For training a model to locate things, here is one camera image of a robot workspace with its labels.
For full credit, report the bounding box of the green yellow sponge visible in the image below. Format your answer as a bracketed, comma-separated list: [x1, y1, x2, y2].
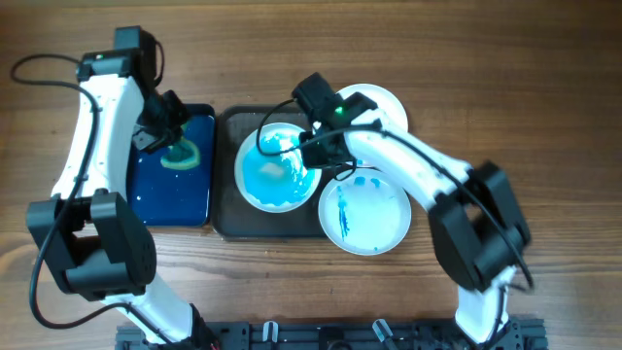
[160, 123, 201, 171]

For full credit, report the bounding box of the white plate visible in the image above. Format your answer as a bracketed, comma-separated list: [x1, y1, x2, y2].
[318, 168, 412, 256]
[234, 122, 322, 213]
[338, 84, 408, 131]

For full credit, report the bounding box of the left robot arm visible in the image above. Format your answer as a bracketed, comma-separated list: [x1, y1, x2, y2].
[26, 26, 220, 349]

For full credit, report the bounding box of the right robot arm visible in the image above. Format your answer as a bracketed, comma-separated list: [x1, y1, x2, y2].
[292, 73, 535, 349]

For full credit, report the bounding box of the small black water tray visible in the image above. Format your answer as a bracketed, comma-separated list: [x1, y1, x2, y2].
[126, 104, 216, 227]

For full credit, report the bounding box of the large dark serving tray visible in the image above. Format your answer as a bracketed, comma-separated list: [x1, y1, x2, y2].
[210, 105, 333, 240]

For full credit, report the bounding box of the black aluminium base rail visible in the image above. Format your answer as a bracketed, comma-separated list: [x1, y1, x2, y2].
[115, 318, 549, 350]

